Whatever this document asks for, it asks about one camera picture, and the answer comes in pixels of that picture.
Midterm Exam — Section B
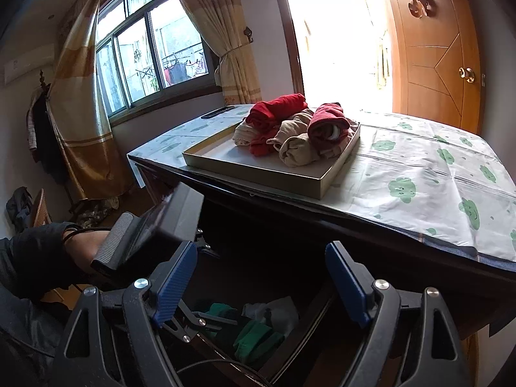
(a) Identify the bright red garment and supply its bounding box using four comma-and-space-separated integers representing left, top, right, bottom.
245, 94, 308, 134

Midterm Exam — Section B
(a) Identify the small red sock bundle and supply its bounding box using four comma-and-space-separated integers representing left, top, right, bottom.
249, 127, 278, 157

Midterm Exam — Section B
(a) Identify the beige cream garment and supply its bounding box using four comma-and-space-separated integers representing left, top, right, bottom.
266, 108, 314, 151

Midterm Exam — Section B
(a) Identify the open wooden drawer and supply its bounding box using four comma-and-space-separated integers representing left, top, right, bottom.
176, 249, 344, 387

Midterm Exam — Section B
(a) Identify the pink garment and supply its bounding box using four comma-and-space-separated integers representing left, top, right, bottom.
319, 120, 358, 159

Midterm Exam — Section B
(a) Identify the tan knitted sock roll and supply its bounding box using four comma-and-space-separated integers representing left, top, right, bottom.
279, 133, 321, 168

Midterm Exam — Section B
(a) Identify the window with dark frame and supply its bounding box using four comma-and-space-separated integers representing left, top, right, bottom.
96, 0, 220, 123

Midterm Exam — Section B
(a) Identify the green cloud print tablecloth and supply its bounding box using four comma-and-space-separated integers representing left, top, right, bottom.
127, 104, 516, 263

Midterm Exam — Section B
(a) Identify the white dotted underwear roll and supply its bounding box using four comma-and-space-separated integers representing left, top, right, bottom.
233, 120, 260, 147

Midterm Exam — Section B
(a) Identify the shallow cardboard box tray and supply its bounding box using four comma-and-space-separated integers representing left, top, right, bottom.
183, 124, 360, 200

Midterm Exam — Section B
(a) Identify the person's dark sleeve forearm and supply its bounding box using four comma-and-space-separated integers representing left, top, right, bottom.
0, 221, 110, 303

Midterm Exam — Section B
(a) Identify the maroon grey underwear roll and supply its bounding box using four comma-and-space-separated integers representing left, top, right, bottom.
307, 103, 351, 151

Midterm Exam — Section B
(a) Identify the black smartphone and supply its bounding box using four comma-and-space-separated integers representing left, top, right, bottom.
201, 105, 235, 120

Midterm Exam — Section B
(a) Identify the wooden door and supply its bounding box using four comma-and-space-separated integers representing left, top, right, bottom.
389, 0, 483, 134

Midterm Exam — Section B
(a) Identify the curtain tieback wall hook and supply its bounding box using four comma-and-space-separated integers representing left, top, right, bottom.
243, 27, 253, 44

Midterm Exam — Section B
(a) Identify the yellow tied curtain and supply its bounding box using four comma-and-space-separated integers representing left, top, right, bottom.
179, 0, 262, 105

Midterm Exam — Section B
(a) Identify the white air conditioner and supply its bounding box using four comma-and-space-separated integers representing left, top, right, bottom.
4, 44, 55, 85

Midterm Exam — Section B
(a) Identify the brass door knob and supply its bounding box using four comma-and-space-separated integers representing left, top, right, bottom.
458, 66, 476, 84

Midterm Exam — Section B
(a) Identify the green and navy garment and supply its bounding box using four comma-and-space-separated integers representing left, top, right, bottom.
205, 303, 285, 366

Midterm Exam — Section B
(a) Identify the orange striped left curtain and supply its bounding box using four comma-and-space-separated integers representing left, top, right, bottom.
47, 0, 132, 200

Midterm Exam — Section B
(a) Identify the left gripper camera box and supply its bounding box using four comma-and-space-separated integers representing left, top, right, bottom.
91, 183, 204, 277

